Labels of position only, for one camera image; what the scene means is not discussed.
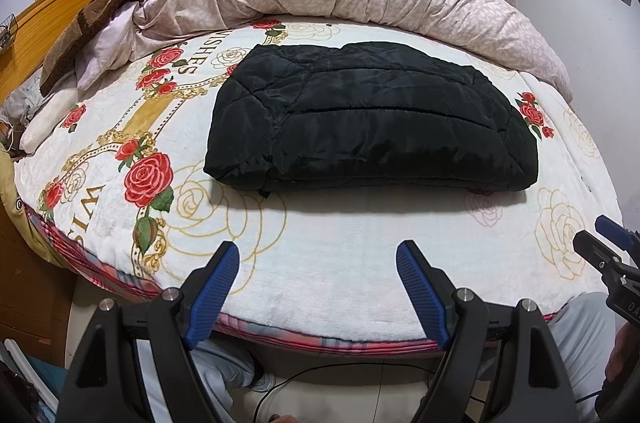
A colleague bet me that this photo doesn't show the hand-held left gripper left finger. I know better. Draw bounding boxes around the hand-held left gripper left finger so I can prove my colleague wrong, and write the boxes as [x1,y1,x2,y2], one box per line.
[57,240,241,423]

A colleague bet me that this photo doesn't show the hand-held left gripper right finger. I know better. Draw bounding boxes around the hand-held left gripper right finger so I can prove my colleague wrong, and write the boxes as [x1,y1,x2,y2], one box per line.
[395,240,581,423]

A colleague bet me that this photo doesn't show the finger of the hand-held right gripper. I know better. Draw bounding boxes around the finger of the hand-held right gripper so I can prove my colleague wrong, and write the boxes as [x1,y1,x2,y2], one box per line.
[572,230,625,275]
[594,214,640,256]

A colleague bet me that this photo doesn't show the black padded jacket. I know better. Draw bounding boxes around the black padded jacket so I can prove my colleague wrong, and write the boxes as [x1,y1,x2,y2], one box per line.
[204,42,540,199]

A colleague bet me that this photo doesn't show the person's right hand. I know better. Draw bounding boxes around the person's right hand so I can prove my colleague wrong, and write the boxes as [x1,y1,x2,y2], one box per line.
[605,325,640,391]

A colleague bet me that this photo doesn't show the person's grey pants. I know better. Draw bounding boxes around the person's grey pants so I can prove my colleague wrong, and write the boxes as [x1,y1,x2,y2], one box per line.
[145,290,620,423]

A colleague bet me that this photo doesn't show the rose printed white blanket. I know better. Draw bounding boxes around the rose printed white blanket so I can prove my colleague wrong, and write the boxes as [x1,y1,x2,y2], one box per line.
[12,17,623,349]

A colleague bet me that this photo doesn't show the person's shoe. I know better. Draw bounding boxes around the person's shoe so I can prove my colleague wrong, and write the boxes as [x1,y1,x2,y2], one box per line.
[249,369,277,395]

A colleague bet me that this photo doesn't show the red plaid bed sheet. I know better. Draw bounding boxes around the red plaid bed sheet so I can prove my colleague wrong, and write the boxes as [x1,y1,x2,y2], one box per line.
[22,202,571,356]

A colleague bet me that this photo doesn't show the wooden nightstand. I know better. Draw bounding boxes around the wooden nightstand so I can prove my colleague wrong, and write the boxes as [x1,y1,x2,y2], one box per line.
[0,217,77,369]

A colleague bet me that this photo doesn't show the white tube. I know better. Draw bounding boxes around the white tube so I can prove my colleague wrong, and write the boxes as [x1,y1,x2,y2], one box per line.
[2,337,57,410]

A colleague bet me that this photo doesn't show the yellow cloth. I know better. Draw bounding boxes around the yellow cloth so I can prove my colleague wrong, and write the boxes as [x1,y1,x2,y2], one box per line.
[0,150,57,265]

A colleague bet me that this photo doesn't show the white pillow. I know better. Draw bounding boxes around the white pillow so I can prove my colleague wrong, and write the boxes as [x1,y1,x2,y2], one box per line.
[22,90,87,155]

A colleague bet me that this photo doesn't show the light pink pillowcase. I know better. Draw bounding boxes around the light pink pillowcase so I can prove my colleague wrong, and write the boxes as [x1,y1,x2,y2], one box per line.
[75,0,153,92]

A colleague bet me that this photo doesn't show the brown plush blanket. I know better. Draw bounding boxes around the brown plush blanket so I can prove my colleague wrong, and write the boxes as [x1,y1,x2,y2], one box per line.
[39,0,207,97]

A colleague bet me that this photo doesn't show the wooden headboard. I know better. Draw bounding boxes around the wooden headboard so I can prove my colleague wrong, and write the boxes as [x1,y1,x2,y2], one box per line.
[0,0,167,105]

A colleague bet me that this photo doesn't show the black floor cable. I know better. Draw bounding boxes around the black floor cable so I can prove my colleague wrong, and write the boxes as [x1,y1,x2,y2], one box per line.
[251,360,442,423]

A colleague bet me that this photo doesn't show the wire basket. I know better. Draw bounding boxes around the wire basket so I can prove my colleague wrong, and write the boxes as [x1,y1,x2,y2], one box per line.
[0,14,19,50]

